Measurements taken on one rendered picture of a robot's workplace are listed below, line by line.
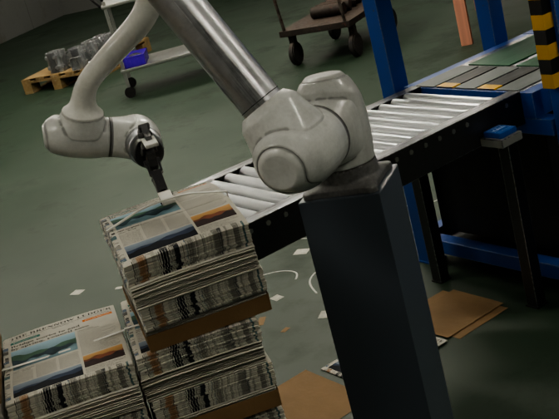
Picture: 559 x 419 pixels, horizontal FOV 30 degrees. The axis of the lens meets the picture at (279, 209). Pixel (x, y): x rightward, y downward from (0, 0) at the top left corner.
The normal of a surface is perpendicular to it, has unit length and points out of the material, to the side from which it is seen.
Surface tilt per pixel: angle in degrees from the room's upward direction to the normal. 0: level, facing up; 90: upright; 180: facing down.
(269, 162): 98
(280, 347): 0
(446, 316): 0
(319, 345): 0
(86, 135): 97
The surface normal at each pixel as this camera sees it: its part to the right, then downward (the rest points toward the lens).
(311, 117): 0.60, -0.53
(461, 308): -0.24, -0.92
